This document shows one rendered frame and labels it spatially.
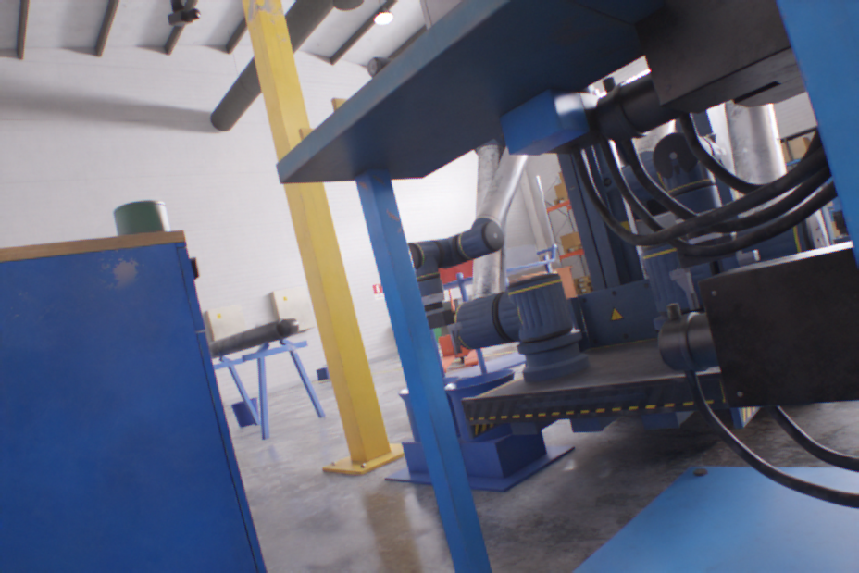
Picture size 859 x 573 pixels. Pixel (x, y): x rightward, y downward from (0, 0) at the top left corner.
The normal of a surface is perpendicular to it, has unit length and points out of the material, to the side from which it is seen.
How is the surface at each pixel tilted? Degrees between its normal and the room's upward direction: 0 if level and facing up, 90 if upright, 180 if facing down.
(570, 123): 90
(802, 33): 90
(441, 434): 90
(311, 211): 90
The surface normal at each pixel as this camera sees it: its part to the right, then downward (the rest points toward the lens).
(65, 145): 0.63, -0.20
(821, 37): -0.74, 0.16
